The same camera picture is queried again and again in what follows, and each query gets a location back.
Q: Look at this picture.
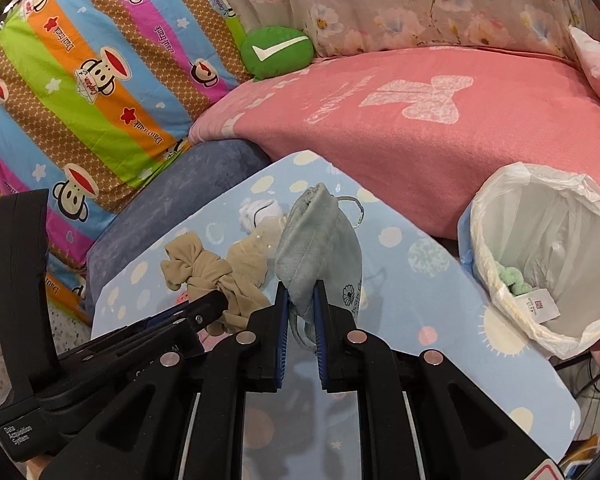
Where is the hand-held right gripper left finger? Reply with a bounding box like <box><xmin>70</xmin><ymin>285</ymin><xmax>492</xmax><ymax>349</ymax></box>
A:
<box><xmin>27</xmin><ymin>282</ymin><xmax>291</xmax><ymax>480</ymax></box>

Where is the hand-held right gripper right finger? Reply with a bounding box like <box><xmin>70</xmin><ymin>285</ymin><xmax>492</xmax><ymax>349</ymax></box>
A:
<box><xmin>312</xmin><ymin>280</ymin><xmax>576</xmax><ymax>480</ymax></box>

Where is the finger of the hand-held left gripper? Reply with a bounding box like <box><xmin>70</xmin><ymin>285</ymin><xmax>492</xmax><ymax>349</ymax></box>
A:
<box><xmin>147</xmin><ymin>291</ymin><xmax>229</xmax><ymax>339</ymax></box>

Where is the beige knotted stocking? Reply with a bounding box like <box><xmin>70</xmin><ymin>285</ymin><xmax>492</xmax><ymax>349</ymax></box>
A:
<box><xmin>161</xmin><ymin>237</ymin><xmax>272</xmax><ymax>337</ymax></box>

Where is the grey-blue face mask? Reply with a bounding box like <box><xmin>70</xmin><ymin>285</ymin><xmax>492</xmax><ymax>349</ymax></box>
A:
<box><xmin>275</xmin><ymin>182</ymin><xmax>366</xmax><ymax>352</ymax></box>

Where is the green fuzzy scrunchie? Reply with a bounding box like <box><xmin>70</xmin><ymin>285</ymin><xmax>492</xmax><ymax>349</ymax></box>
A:
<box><xmin>495</xmin><ymin>261</ymin><xmax>534</xmax><ymax>295</ymax></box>

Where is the white paper packet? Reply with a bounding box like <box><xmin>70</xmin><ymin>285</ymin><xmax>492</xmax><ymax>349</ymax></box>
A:
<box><xmin>516</xmin><ymin>287</ymin><xmax>561</xmax><ymax>324</ymax></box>

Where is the bin with white plastic liner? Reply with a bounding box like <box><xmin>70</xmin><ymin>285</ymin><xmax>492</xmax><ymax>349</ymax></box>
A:
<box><xmin>457</xmin><ymin>162</ymin><xmax>600</xmax><ymax>361</ymax></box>

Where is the sheer beige hair net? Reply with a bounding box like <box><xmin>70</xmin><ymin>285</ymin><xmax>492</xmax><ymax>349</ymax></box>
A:
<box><xmin>226</xmin><ymin>217</ymin><xmax>287</xmax><ymax>288</ymax></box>

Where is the white balled face mask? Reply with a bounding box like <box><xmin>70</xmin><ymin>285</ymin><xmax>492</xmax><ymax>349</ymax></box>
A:
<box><xmin>238</xmin><ymin>198</ymin><xmax>284</xmax><ymax>231</ymax></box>

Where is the blue dotted cloth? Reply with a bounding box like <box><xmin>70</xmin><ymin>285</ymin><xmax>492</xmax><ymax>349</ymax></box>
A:
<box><xmin>90</xmin><ymin>150</ymin><xmax>582</xmax><ymax>480</ymax></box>

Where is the blue-grey sofa cushion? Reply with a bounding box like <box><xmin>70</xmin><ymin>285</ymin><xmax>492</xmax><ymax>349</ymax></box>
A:
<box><xmin>82</xmin><ymin>137</ymin><xmax>272</xmax><ymax>317</ymax></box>

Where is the pink blanket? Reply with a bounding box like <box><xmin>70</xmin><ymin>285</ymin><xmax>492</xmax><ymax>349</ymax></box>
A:
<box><xmin>187</xmin><ymin>45</ymin><xmax>600</xmax><ymax>242</ymax></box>

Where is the striped cartoon monkey quilt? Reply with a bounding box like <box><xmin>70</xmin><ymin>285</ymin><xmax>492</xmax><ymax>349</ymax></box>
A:
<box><xmin>0</xmin><ymin>0</ymin><xmax>254</xmax><ymax>322</ymax></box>

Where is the green check mark cushion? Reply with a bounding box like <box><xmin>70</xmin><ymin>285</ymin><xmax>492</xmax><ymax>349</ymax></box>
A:
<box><xmin>240</xmin><ymin>25</ymin><xmax>315</xmax><ymax>81</ymax></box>

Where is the grey floral sheet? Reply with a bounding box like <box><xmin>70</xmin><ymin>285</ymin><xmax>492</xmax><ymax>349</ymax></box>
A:
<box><xmin>215</xmin><ymin>0</ymin><xmax>589</xmax><ymax>59</ymax></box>

